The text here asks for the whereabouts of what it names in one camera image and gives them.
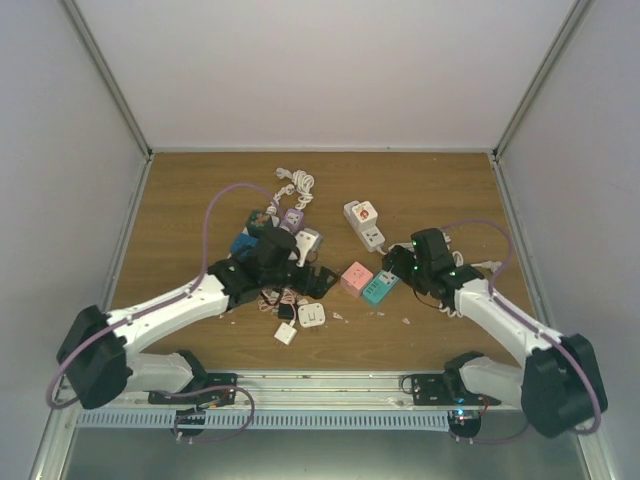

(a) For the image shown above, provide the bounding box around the purple power strip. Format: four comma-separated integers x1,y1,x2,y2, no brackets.
279,208,304,234

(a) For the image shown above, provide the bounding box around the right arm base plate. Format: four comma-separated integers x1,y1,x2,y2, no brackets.
399,372,503,437

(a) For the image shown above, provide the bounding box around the pink cube socket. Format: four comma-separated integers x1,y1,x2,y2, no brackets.
340,262,374,298

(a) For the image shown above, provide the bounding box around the white multicolour power strip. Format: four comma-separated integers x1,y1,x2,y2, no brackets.
228,229,254,311

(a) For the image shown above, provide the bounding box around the white grey power strip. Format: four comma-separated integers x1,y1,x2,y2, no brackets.
343,201,385,254

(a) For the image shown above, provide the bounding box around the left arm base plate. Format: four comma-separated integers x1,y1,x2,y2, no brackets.
147,373,238,437

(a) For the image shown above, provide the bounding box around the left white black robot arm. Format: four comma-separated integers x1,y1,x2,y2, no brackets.
56,228,337,410

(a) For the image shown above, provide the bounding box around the white charger plug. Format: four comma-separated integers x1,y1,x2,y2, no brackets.
273,322,298,347

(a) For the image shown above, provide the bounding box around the pink usb cable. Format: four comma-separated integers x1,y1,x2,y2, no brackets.
257,289,301,316

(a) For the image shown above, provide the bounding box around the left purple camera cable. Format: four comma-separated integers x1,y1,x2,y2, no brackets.
45,182,281,411

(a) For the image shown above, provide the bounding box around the white coiled cable right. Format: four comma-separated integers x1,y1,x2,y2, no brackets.
439,249,504,321

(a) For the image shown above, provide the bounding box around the purple camera cable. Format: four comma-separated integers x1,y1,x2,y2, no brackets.
45,182,281,411
439,218,609,446

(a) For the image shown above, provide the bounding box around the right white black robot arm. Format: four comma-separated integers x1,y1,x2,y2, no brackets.
382,228,608,438

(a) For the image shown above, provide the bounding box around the white coiled cable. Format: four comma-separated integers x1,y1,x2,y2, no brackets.
269,166,316,214
439,249,504,321

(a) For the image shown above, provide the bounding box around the white square adapter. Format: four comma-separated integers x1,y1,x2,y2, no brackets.
298,303,326,329

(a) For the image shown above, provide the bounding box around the grey slotted cable duct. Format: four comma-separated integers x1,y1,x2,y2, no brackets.
77,409,449,432

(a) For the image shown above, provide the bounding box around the white cube socket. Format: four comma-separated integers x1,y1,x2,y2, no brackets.
350,201,378,230

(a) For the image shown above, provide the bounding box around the teal power strip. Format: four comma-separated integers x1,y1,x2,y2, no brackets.
362,270,399,307

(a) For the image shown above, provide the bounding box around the white coiled cable back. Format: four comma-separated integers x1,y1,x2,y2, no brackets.
269,166,316,214

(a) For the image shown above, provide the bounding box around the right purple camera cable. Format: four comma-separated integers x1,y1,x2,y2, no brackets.
439,218,609,446

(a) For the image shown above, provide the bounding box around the blue cube socket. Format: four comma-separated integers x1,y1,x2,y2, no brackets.
230,233,258,259

